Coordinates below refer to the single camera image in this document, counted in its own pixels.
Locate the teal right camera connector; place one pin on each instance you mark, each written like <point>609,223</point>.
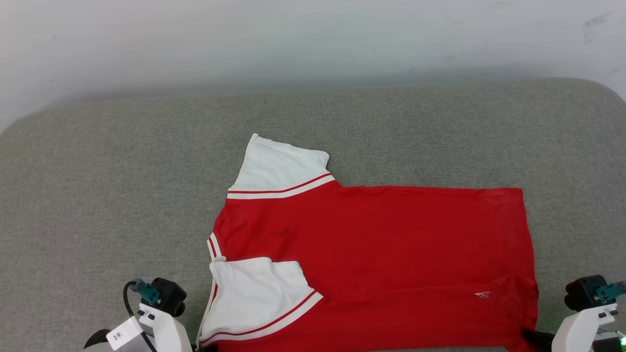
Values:
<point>611,292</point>

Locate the teal camera connector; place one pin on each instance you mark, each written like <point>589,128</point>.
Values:
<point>146,292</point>
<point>611,292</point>

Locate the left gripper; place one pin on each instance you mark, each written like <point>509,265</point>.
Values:
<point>98,340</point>

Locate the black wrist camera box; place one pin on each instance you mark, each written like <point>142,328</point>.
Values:
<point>168,293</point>
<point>584,292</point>

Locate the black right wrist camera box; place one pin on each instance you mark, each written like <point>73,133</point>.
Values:
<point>584,292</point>

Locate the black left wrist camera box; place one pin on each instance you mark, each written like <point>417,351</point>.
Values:
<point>168,293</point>

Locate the white left camera bracket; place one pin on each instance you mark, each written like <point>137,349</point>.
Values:
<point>166,332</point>

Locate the teal left camera connector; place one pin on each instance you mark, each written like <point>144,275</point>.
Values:
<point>146,292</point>

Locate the red and white t-shirt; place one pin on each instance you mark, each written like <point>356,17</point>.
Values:
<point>391,244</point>

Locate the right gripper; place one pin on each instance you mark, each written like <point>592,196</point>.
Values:
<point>609,342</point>

